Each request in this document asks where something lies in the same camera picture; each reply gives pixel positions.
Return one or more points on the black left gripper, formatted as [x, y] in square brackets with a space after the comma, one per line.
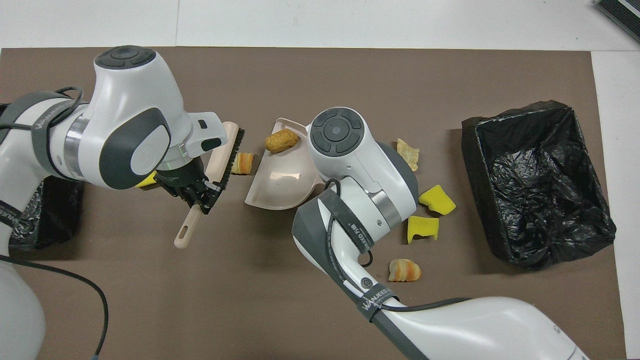
[180, 179]

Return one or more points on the beige brush with black bristles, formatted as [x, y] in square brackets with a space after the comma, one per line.
[220, 160]

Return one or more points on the pale striped bread chunk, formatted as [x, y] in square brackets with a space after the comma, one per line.
[243, 163]

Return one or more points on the yellow sponge piece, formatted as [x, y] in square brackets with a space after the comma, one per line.
[438, 200]
[146, 181]
[422, 227]

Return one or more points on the beige plastic dustpan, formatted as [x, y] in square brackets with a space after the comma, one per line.
[280, 180]

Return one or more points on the brown bread roll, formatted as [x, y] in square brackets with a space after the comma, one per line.
[281, 141]

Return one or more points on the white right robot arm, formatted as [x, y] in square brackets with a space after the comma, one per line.
[360, 165]

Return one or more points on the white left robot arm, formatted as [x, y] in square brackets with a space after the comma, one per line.
[130, 115]

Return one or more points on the bin lined with black bag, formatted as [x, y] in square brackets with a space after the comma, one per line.
[55, 215]
[540, 185]

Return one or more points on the brown table mat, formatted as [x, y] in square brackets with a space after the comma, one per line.
[200, 310]

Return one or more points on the orange striped croissant piece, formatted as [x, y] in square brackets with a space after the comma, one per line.
[404, 270]

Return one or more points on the dark ribbed device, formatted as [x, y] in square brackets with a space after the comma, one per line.
[620, 12]

